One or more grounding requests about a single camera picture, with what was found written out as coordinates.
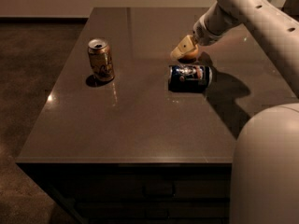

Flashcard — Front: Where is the blue soda can lying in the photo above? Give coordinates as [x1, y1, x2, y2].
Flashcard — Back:
[168, 64, 213, 92]

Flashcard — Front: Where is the orange soda can upright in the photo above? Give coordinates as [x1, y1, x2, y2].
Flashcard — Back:
[88, 38, 115, 82]

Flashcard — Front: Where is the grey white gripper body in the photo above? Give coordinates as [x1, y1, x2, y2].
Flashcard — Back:
[192, 16, 221, 46]

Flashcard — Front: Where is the orange fruit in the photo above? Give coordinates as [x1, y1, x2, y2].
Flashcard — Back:
[182, 46, 199, 60]

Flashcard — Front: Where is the dark top drawer handle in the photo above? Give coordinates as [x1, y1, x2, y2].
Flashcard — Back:
[142, 183, 176, 198]

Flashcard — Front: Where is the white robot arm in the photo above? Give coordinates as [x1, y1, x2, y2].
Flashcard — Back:
[171, 0, 299, 224]

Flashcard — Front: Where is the dark drawer handle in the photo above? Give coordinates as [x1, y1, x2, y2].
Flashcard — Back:
[145, 209, 169, 219]
[142, 183, 176, 198]

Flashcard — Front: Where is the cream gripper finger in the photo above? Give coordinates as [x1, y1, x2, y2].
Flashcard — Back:
[170, 35, 197, 60]

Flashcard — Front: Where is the dark cabinet with drawers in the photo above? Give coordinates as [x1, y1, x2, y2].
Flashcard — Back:
[17, 161, 231, 224]

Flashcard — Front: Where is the dark lower drawer handle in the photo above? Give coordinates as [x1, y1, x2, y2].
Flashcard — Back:
[145, 209, 169, 219]

